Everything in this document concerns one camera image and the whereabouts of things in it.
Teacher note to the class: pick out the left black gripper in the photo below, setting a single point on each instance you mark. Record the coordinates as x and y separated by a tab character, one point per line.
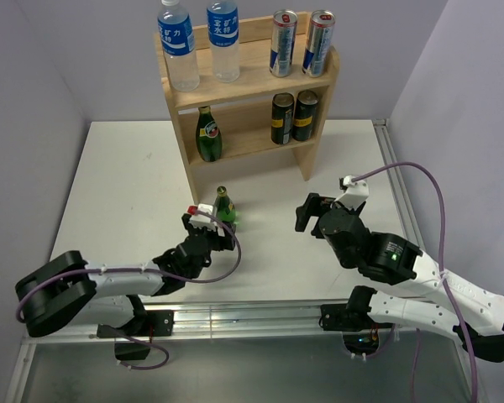
221	242

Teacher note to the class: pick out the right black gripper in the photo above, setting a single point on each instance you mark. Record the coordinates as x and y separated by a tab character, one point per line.
313	205

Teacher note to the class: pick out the green glass bottle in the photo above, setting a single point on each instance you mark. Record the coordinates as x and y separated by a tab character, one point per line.
208	136
225	208

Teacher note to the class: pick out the black gold can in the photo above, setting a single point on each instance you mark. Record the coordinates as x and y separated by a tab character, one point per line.
281	117
303	120

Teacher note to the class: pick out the silver blue can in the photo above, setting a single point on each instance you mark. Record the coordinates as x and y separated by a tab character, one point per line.
319	36
282	42

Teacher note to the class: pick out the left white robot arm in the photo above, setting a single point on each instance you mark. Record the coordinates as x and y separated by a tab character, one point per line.
70	290

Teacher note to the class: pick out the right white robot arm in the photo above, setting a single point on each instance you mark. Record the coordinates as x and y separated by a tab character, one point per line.
446	304

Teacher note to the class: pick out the wooden two-tier shelf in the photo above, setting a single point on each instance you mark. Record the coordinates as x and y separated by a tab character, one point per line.
242	108

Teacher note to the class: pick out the left water bottle blue label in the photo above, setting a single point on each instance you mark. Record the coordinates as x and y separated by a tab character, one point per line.
178	44

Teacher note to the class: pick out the water bottle blue label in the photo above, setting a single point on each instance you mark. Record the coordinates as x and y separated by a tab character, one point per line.
223	34
178	44

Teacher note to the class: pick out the right water bottle blue label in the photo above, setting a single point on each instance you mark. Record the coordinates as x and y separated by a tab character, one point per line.
223	34

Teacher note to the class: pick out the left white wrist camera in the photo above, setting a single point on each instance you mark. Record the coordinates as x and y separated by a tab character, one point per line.
203	216

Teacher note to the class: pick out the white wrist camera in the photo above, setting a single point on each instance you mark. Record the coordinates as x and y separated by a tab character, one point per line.
353	193
203	216

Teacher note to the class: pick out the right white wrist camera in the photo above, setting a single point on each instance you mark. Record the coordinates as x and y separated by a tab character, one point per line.
353	193

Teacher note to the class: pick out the right side aluminium rail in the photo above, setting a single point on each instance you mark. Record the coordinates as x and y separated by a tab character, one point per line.
401	197

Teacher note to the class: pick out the aluminium mounting rail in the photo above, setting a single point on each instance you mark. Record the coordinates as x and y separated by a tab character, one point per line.
195	321

